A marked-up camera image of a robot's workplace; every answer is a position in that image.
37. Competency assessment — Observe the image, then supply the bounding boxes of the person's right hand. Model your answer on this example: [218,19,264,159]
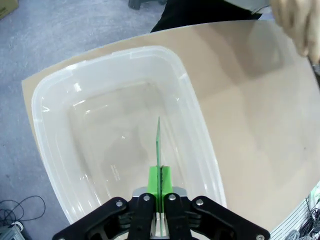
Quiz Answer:
[271,0,320,63]

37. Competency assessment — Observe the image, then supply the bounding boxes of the grey metal device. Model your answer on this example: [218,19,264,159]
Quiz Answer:
[0,221,25,240]

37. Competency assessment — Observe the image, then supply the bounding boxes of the clear plastic bin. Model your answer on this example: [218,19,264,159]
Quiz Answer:
[31,44,228,226]

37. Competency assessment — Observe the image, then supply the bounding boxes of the grey cable bundle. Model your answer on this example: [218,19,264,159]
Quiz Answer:
[282,197,320,240]

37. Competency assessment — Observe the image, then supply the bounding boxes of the green PCB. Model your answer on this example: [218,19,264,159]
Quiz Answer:
[154,116,168,237]

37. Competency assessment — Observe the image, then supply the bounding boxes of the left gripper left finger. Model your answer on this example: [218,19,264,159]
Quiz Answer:
[52,166,160,240]

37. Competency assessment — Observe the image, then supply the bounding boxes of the large cardboard box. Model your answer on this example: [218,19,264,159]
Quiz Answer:
[0,0,20,21]

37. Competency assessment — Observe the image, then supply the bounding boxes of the black cable loop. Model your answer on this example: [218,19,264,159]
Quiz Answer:
[0,194,47,226]

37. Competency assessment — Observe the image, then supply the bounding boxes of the person's black trousers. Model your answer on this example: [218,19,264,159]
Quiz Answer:
[149,0,263,33]

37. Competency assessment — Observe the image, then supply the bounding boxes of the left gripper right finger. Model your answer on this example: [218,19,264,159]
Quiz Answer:
[161,164,271,240]

